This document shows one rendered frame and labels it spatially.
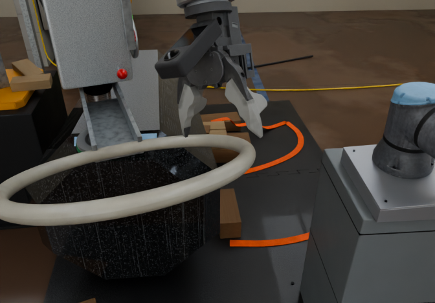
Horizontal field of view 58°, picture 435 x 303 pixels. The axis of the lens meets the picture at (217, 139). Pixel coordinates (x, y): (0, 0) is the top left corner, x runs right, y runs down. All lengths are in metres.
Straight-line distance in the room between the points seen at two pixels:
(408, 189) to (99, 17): 1.06
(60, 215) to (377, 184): 1.00
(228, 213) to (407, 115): 1.29
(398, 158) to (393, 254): 0.31
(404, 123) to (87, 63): 0.97
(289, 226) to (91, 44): 1.62
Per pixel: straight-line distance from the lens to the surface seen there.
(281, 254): 2.25
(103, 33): 1.25
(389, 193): 1.31
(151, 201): 0.55
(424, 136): 1.25
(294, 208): 2.53
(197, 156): 1.71
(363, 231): 1.31
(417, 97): 1.27
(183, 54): 0.52
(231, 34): 0.62
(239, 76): 0.55
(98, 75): 1.29
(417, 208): 1.30
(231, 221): 2.23
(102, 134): 1.11
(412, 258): 1.48
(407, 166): 1.37
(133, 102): 1.86
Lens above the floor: 1.67
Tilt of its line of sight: 32 degrees down
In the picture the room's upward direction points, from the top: straight up
